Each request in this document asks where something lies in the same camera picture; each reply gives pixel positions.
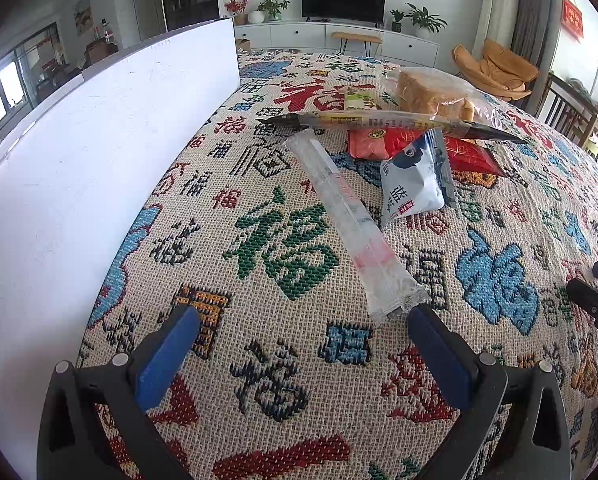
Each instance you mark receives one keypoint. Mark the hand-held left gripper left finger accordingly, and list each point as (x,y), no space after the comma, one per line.
(166,355)

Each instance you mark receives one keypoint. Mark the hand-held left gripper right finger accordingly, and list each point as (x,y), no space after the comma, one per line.
(439,355)

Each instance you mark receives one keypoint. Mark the clear long snack packet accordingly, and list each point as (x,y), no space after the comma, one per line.
(354,220)

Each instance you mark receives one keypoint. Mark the blue white snack packet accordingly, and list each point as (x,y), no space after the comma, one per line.
(411,180)

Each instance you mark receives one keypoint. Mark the white cardboard box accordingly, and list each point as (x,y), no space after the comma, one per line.
(79,185)

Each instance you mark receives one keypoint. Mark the red snack packet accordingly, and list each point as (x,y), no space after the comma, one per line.
(374,145)

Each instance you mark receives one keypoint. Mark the bagged sliced bread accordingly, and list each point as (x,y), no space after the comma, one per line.
(429,92)

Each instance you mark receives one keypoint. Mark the printed woven blanket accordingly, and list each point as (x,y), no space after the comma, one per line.
(289,360)

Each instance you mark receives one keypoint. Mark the dark wooden chair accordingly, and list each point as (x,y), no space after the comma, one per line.
(564,105)

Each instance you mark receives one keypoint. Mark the orange lounge chair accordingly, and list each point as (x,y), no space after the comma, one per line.
(499,70)

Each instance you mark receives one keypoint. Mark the green yellow pastry packet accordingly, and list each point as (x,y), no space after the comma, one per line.
(361,99)

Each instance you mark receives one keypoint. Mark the grey curtain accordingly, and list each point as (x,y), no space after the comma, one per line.
(534,10)

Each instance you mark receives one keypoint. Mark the covered standing air conditioner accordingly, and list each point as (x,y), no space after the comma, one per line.
(499,5)

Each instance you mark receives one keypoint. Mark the wooden dining chair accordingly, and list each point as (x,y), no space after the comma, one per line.
(101,51)

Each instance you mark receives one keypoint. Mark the large white-pot plant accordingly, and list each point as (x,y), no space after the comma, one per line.
(425,20)

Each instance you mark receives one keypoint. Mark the glass balcony door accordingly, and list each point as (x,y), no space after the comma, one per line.
(19,80)

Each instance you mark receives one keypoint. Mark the brown cardboard box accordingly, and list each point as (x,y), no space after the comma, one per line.
(243,46)

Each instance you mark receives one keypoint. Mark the small dark-pot plant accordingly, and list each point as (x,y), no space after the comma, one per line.
(397,22)

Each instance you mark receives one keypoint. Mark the wooden stool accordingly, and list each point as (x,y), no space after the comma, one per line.
(356,36)

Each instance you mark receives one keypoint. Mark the white television cabinet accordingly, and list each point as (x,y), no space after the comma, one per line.
(289,35)

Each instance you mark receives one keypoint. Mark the white round vase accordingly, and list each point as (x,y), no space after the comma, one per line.
(256,17)

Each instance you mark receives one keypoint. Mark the white door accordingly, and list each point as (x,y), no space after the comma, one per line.
(148,5)

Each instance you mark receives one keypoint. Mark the red flower plant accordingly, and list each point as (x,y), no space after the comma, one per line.
(236,7)

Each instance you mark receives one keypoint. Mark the green potted plant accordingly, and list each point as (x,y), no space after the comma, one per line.
(273,7)

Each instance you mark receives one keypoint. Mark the black television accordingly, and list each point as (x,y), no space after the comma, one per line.
(343,0)

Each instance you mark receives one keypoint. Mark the red wall hanging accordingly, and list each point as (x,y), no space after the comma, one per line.
(573,16)

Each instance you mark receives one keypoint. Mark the wall painting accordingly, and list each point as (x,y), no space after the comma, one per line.
(83,15)

